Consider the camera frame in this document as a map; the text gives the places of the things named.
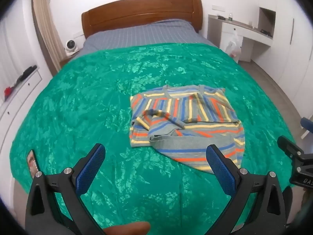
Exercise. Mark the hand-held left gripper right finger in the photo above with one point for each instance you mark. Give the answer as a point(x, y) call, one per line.
point(221, 169)

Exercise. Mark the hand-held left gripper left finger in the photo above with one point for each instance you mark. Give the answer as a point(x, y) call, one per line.
point(90, 169)

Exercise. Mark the striped knit sweater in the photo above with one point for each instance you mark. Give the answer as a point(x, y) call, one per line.
point(185, 124)

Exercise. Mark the person's left hand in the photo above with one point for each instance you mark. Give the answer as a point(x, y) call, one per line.
point(129, 229)

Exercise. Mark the blue padded object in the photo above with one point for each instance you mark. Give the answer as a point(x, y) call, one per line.
point(307, 123)

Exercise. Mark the person's dark clothing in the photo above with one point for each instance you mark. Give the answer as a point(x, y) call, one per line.
point(300, 215)

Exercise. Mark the green patterned blanket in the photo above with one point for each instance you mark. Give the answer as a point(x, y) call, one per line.
point(85, 90)

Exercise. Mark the white drawer cabinet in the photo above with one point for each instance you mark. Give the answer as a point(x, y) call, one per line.
point(22, 95)

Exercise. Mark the wooden nightstand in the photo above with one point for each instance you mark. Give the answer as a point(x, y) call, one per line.
point(69, 58)

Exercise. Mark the red cloth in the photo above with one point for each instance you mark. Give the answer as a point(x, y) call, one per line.
point(8, 91)

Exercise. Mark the black cloth pile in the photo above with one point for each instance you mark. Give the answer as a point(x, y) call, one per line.
point(25, 73)

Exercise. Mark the white plastic bag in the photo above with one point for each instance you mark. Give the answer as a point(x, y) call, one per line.
point(233, 46)

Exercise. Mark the white round fan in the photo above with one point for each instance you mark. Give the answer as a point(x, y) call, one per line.
point(71, 46)

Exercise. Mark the white wardrobe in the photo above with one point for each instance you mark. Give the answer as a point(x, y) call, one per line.
point(288, 41)

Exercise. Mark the white desk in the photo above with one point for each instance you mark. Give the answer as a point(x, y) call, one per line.
point(244, 31)

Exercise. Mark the black item in niche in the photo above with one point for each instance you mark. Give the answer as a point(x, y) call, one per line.
point(265, 31)

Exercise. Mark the grey striped bed sheet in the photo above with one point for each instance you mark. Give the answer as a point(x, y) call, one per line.
point(146, 35)

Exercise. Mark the beige curtain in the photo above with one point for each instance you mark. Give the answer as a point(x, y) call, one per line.
point(46, 29)

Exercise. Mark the wooden headboard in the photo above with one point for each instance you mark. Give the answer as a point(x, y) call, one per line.
point(141, 9)

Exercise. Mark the white wall socket plate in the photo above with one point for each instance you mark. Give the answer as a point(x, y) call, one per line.
point(217, 7)

